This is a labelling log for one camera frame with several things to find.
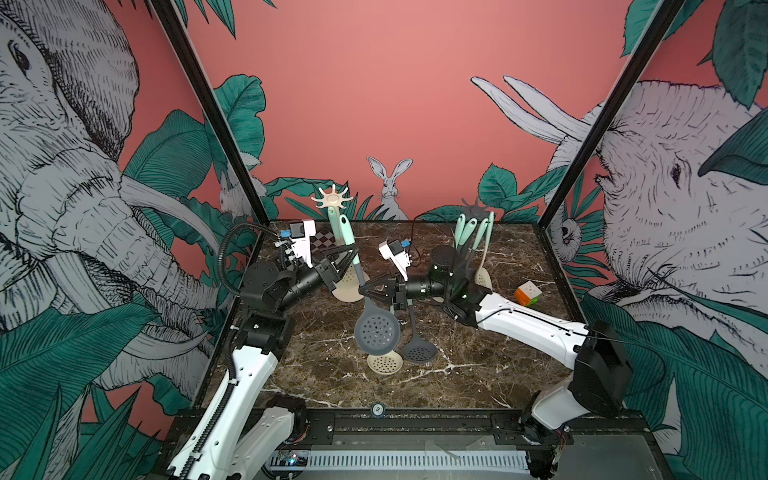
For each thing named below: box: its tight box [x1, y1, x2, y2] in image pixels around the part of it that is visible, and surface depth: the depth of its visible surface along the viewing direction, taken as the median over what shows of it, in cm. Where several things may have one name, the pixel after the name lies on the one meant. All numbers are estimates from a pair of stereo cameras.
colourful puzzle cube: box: [514, 280, 543, 306], surface depth 97 cm
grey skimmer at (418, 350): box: [403, 306, 438, 364], surface depth 89 cm
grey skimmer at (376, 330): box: [340, 214, 400, 356], surface depth 67 cm
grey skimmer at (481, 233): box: [472, 218, 489, 251], surface depth 71 cm
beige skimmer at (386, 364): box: [367, 350, 403, 375], surface depth 85 cm
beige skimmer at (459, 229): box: [454, 213, 466, 250], surface depth 70 cm
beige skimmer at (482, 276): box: [475, 211, 494, 291], surface depth 90 cm
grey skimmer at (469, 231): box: [459, 218, 478, 245], surface depth 70 cm
